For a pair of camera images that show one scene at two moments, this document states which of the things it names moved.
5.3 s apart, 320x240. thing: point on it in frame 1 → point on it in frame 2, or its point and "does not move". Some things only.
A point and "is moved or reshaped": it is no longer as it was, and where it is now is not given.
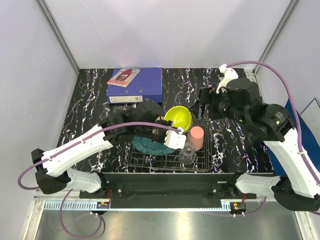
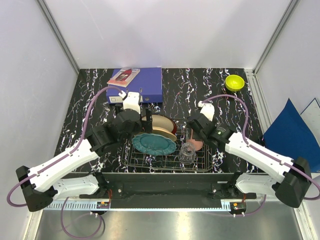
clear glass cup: [187, 155] does not move
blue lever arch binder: [146, 87] does not move
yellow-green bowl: [180, 115] is moved or reshaped
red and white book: [123, 77] does not move
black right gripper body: [219, 101] → [215, 125]
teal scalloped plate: [148, 146] does not move
